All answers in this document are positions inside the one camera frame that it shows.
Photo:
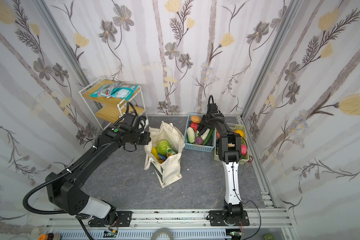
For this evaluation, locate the white wire two-tier shelf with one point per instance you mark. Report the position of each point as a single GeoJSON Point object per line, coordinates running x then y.
{"type": "Point", "coordinates": [112, 109]}

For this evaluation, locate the white chinese cabbage toy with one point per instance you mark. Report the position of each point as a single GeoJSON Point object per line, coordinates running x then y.
{"type": "Point", "coordinates": [205, 134]}

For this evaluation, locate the green cabbage toy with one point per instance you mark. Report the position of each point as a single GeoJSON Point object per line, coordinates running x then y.
{"type": "Point", "coordinates": [164, 147]}

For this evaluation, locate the cream canvas grocery bag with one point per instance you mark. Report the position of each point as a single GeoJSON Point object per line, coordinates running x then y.
{"type": "Point", "coordinates": [169, 171]}

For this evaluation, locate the red teal snack packet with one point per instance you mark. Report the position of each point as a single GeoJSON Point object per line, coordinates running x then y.
{"type": "Point", "coordinates": [107, 90]}

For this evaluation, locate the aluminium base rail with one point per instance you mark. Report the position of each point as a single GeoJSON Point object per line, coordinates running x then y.
{"type": "Point", "coordinates": [198, 224]}

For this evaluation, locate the orange fruit toy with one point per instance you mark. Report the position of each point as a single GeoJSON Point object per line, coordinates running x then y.
{"type": "Point", "coordinates": [240, 132]}

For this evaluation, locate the pink dragon fruit toy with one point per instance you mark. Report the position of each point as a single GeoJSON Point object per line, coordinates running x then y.
{"type": "Point", "coordinates": [244, 150]}

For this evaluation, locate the yellow banana toy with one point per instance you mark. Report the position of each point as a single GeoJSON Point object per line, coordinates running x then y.
{"type": "Point", "coordinates": [155, 153]}

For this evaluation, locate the red bell pepper toy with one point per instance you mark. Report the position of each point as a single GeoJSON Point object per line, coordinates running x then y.
{"type": "Point", "coordinates": [194, 126]}

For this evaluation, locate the blue candy bar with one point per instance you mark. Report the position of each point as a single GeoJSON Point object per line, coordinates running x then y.
{"type": "Point", "coordinates": [161, 158]}

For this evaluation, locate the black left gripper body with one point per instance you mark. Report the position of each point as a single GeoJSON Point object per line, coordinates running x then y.
{"type": "Point", "coordinates": [145, 137]}

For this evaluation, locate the purple onion toy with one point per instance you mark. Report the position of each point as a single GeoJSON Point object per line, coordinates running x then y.
{"type": "Point", "coordinates": [199, 140]}

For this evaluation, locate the green snack packet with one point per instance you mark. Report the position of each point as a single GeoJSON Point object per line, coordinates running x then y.
{"type": "Point", "coordinates": [170, 152]}

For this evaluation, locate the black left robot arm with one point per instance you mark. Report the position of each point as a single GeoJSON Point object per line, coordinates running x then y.
{"type": "Point", "coordinates": [65, 188]}

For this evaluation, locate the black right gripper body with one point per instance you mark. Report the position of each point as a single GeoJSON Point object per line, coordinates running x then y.
{"type": "Point", "coordinates": [211, 109]}

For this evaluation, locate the white radish toy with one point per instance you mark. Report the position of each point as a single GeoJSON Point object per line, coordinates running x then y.
{"type": "Point", "coordinates": [191, 135]}

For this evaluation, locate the blue plastic vegetable basket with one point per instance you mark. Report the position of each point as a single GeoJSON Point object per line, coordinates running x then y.
{"type": "Point", "coordinates": [198, 136]}

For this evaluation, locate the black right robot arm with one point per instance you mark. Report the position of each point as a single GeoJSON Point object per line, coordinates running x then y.
{"type": "Point", "coordinates": [229, 153]}

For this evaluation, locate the brown potato toy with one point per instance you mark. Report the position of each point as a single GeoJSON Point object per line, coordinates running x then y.
{"type": "Point", "coordinates": [195, 119]}

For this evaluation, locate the green plastic fruit basket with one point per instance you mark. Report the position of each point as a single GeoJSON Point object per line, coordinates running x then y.
{"type": "Point", "coordinates": [233, 127]}

